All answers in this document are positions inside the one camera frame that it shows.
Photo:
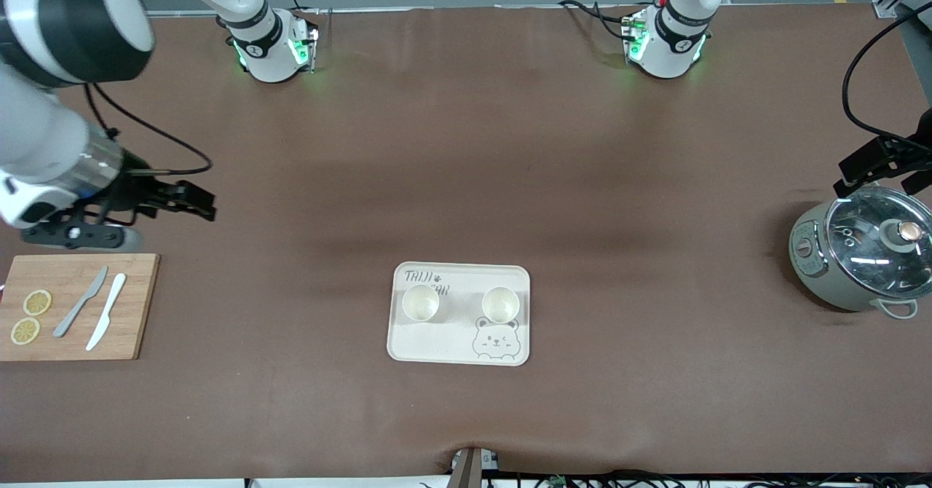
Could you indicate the grey plastic knife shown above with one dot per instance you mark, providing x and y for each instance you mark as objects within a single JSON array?
[{"x": 81, "y": 302}]

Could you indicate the brown table cover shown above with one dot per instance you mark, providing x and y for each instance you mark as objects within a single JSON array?
[{"x": 466, "y": 146}]

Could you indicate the white plastic knife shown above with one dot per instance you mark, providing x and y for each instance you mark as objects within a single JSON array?
[{"x": 107, "y": 312}]

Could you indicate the grey-green cooking pot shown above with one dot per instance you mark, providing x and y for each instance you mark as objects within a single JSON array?
[{"x": 837, "y": 295}]

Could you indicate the bamboo cutting board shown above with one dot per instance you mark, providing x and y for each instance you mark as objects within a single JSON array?
[{"x": 135, "y": 306}]

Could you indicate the grey metal table bracket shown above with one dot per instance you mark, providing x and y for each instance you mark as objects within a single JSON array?
[{"x": 466, "y": 473}]

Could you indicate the white IKEA cup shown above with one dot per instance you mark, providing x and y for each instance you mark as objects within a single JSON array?
[
  {"x": 501, "y": 304},
  {"x": 421, "y": 304}
]

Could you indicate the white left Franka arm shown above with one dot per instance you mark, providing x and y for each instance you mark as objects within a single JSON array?
[{"x": 677, "y": 7}]

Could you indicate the cream bear print tray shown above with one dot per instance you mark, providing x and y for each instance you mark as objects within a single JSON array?
[{"x": 451, "y": 342}]

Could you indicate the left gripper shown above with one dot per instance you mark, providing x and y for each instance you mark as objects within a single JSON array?
[{"x": 876, "y": 156}]

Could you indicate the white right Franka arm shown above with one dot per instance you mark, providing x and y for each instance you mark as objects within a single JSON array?
[{"x": 73, "y": 22}]

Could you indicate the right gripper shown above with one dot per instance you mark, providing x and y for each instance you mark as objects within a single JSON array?
[{"x": 136, "y": 186}]

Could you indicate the glass pot lid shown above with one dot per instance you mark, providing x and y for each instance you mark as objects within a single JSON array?
[{"x": 866, "y": 255}]

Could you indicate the yellow lemon slice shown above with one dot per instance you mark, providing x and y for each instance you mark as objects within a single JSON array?
[
  {"x": 25, "y": 331},
  {"x": 37, "y": 302}
]

